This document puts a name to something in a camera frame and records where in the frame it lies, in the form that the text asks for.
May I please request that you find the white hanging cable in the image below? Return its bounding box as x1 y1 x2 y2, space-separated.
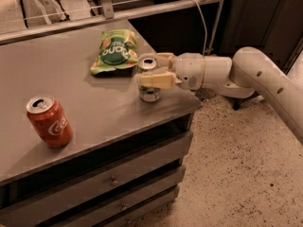
187 0 208 57

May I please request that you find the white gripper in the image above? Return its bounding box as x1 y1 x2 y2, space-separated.
134 52 205 90

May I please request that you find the green chip bag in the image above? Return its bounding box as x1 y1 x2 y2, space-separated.
90 29 138 75

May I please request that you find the grey metal railing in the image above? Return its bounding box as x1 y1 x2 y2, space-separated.
0 0 224 44

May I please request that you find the red coca-cola can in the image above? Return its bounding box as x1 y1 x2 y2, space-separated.
26 95 73 148

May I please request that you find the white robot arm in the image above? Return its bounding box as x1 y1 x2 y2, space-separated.
134 46 303 144

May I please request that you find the silver green 7up can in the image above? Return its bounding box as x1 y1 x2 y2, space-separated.
136 55 161 103

